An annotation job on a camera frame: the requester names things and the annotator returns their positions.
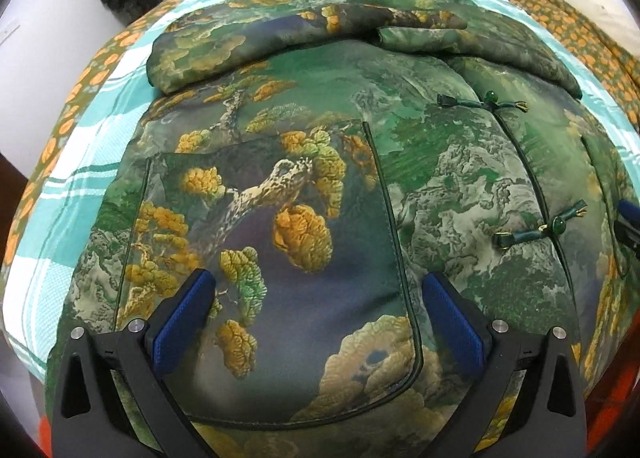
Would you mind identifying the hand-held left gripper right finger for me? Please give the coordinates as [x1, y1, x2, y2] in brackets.
[422, 272, 587, 458]

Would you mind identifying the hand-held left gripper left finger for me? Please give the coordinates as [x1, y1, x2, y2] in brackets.
[51, 268, 221, 458]

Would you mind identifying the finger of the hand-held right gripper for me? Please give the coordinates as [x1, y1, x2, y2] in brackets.
[616, 200, 640, 259]

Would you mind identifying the green landscape print jacket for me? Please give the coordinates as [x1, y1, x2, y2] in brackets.
[47, 0, 640, 458]

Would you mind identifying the teal checked blanket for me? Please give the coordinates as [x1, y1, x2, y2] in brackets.
[0, 0, 640, 379]

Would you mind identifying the orange floral duvet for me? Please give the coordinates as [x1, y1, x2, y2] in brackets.
[470, 0, 640, 124]

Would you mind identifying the orange floral bed sheet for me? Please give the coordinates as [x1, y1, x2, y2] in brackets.
[0, 0, 226, 284]

